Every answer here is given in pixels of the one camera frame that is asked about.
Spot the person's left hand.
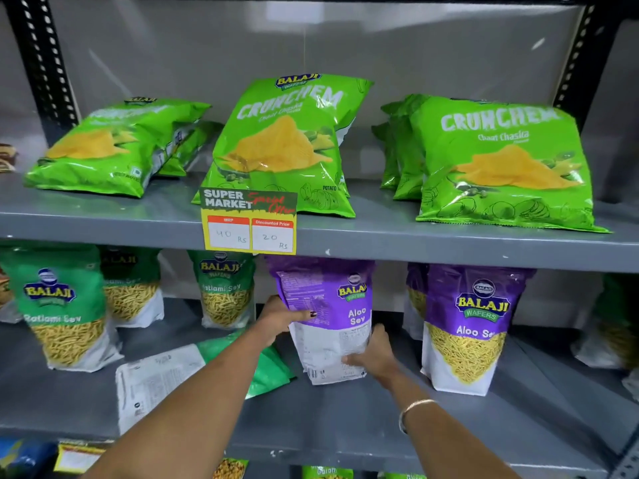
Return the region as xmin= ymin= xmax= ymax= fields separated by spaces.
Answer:
xmin=254 ymin=295 xmax=319 ymax=348

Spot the small yellow shelf label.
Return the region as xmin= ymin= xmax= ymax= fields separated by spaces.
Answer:
xmin=53 ymin=441 xmax=108 ymax=475

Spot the yellow price tag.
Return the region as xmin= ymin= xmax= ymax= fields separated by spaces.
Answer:
xmin=199 ymin=187 xmax=299 ymax=256

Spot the green sev packet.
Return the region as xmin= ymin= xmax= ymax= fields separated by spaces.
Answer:
xmin=115 ymin=331 xmax=296 ymax=437
xmin=0 ymin=243 xmax=124 ymax=373
xmin=187 ymin=249 xmax=257 ymax=330
xmin=570 ymin=274 xmax=639 ymax=371
xmin=100 ymin=246 xmax=165 ymax=329

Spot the blue snack packet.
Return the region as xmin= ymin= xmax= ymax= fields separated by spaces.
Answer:
xmin=0 ymin=437 xmax=59 ymax=479

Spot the green chips bag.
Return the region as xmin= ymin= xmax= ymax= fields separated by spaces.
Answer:
xmin=333 ymin=122 xmax=351 ymax=199
xmin=371 ymin=122 xmax=401 ymax=190
xmin=380 ymin=94 xmax=431 ymax=201
xmin=157 ymin=120 xmax=224 ymax=178
xmin=192 ymin=73 xmax=374 ymax=219
xmin=24 ymin=97 xmax=213 ymax=199
xmin=409 ymin=96 xmax=613 ymax=234

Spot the person's right hand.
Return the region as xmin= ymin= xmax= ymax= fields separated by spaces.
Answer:
xmin=341 ymin=323 xmax=403 ymax=391

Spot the person's right forearm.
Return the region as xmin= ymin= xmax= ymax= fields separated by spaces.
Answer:
xmin=385 ymin=373 xmax=523 ymax=479

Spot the purple sev packet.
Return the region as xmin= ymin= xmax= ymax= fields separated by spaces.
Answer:
xmin=266 ymin=256 xmax=374 ymax=387
xmin=420 ymin=264 xmax=538 ymax=398
xmin=402 ymin=262 xmax=431 ymax=341
xmin=319 ymin=259 xmax=376 ymax=336

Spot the person's left forearm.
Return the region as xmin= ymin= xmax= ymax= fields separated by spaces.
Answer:
xmin=82 ymin=330 xmax=273 ymax=479

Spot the silver bracelet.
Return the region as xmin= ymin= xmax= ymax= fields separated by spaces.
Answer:
xmin=398 ymin=398 xmax=439 ymax=436

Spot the black perforated shelf upright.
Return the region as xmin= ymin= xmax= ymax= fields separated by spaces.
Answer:
xmin=17 ymin=0 xmax=82 ymax=146
xmin=551 ymin=4 xmax=598 ymax=131

